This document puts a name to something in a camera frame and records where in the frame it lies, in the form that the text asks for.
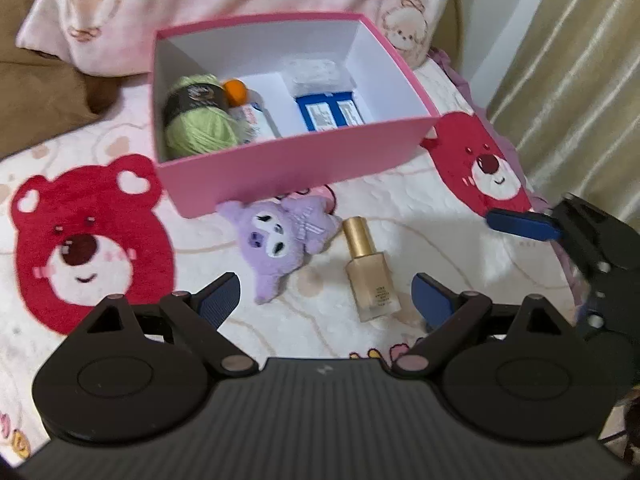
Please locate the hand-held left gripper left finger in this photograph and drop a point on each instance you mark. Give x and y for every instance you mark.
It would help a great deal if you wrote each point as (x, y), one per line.
(219, 300)

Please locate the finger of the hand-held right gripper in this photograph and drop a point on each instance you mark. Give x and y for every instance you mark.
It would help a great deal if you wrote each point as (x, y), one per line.
(522, 224)

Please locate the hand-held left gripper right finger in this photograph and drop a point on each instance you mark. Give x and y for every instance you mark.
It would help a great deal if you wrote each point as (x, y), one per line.
(432, 300)

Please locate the gold capped foundation bottle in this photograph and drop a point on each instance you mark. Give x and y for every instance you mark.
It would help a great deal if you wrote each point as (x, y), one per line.
(371, 275)

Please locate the pink cardboard box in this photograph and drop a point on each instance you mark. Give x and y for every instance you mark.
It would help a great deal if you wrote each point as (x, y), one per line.
(300, 175)

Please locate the green yarn ball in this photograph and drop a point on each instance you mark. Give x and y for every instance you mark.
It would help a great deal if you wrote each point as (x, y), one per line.
(200, 130)

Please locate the purple plush toy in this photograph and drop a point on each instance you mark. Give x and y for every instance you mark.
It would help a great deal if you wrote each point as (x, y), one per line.
(280, 240)

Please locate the red bear printed blanket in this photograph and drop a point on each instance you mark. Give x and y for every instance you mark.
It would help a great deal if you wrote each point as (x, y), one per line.
(150, 230)

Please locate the beige curtain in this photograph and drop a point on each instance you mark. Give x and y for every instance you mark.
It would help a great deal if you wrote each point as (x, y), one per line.
(575, 70)

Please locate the orange capped tube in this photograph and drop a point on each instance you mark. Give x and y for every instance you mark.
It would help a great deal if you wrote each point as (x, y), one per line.
(252, 117)

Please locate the blue packet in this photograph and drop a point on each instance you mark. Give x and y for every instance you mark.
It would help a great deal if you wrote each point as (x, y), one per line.
(327, 112)

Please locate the clear plastic packet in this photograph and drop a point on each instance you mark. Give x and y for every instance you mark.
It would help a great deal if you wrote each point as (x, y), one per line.
(312, 72)

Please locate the brown sofa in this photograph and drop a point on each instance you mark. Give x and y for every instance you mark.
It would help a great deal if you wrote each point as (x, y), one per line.
(40, 95)

